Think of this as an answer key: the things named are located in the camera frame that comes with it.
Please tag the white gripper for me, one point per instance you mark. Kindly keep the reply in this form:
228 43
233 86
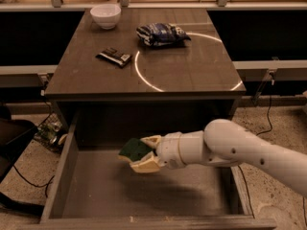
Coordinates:
169 151

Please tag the green yellow sponge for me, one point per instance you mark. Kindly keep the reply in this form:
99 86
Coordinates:
134 150

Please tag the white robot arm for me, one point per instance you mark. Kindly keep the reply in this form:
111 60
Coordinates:
223 143

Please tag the open grey top drawer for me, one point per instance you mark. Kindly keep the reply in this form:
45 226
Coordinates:
94 190

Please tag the dark chocolate bar wrapper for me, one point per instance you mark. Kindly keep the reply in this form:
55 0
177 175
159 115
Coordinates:
114 56

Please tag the blue white snack bag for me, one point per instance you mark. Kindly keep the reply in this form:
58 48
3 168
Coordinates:
161 34

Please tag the black chair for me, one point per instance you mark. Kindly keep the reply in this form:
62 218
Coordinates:
15 136

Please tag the white ceramic bowl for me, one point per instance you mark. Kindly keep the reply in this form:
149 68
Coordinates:
106 15

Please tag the wire basket with cans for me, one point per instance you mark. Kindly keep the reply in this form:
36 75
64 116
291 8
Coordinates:
51 134

